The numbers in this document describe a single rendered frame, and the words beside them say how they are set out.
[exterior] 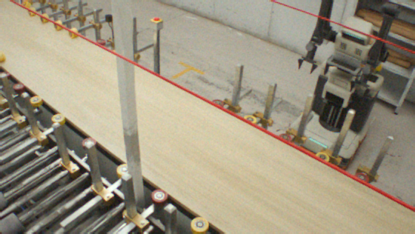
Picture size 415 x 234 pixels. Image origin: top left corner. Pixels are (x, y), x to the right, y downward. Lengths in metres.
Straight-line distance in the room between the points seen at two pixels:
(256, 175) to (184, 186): 0.38
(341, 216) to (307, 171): 0.32
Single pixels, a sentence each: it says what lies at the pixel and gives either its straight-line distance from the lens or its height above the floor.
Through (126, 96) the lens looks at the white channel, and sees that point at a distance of 1.39.
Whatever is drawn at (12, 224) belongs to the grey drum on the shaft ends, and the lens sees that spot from 1.86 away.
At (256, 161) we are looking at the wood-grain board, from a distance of 1.95.
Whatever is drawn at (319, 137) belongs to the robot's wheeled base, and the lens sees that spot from 3.22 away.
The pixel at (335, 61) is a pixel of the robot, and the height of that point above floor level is 1.04.
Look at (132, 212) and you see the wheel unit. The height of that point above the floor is 0.90.
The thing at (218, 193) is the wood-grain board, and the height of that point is 0.90.
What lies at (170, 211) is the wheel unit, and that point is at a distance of 1.38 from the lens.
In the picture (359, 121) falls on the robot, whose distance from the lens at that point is 3.34.
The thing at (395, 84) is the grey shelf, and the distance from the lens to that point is 4.81.
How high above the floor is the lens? 2.26
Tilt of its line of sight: 38 degrees down
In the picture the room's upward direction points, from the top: 5 degrees clockwise
